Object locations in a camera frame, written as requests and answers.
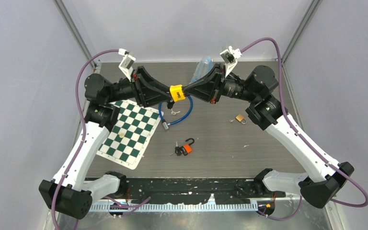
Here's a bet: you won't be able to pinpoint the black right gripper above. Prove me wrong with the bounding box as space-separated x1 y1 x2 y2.
184 63 258 104

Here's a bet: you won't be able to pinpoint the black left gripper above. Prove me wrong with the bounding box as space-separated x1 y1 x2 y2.
106 66 172 106

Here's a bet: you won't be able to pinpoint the yellow padlock key bunch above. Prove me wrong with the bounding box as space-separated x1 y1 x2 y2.
166 101 175 111

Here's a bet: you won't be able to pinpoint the yellow padlock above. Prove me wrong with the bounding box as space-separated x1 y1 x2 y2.
170 84 186 102

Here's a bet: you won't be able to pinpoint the small silver keys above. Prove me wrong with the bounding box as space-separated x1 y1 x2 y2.
171 109 180 115

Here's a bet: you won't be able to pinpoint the blue cable lock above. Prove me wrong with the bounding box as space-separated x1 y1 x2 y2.
158 95 194 131

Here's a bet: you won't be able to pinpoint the brass padlock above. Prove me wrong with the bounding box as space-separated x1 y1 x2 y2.
235 114 247 125

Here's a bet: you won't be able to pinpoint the orange black padlock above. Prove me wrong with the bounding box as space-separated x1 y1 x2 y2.
180 138 195 156

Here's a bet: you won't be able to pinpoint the black headed key bunch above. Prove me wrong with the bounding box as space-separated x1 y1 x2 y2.
170 141 183 156

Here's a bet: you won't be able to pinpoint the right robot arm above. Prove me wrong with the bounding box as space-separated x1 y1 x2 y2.
182 64 354 208

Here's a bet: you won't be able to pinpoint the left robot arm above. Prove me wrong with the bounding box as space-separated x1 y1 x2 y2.
38 66 171 219

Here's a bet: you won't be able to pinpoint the blue translucent metronome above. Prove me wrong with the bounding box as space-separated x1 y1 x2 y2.
190 56 213 84

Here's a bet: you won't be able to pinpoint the green white chessboard mat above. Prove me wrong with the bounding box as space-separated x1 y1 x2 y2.
97 100 161 170

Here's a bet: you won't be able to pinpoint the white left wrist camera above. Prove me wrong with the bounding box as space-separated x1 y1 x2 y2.
118 48 136 81

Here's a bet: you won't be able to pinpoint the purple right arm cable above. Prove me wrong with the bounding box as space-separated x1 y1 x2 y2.
240 37 368 208

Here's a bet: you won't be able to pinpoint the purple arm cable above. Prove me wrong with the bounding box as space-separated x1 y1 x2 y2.
240 37 368 208
51 48 121 230

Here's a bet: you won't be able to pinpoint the slotted cable duct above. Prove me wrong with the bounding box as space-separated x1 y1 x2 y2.
89 200 258 212

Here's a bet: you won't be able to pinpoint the aluminium corner post left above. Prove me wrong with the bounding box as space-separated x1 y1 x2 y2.
53 0 96 60

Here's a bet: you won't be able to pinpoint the aluminium corner post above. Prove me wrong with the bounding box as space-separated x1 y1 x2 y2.
281 0 322 65
53 0 96 60

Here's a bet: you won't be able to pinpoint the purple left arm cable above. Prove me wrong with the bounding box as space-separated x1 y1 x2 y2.
51 48 121 230

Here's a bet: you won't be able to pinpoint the aluminium corner post right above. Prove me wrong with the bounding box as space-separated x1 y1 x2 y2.
281 0 322 65

